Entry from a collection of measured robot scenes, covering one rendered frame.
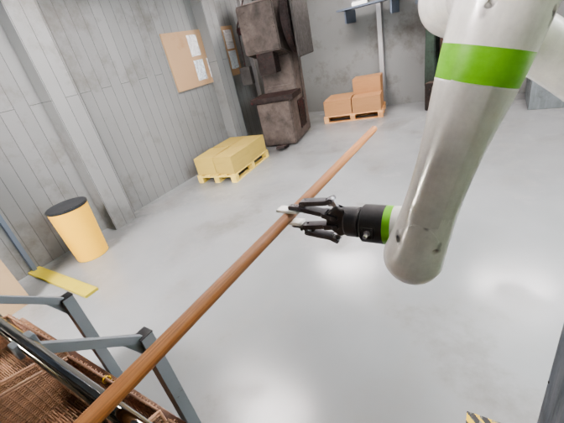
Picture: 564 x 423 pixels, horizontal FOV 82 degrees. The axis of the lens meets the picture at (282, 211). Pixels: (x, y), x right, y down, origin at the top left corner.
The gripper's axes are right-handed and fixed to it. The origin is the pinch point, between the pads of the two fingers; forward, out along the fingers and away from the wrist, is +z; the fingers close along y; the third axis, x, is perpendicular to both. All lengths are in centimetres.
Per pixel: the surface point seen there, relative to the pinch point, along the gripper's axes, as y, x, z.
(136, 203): 110, 163, 362
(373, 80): 58, 597, 156
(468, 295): 120, 114, -40
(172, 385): 47, -35, 35
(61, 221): 67, 53, 307
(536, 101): 109, 543, -96
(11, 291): 101, -11, 304
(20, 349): 3, -57, 35
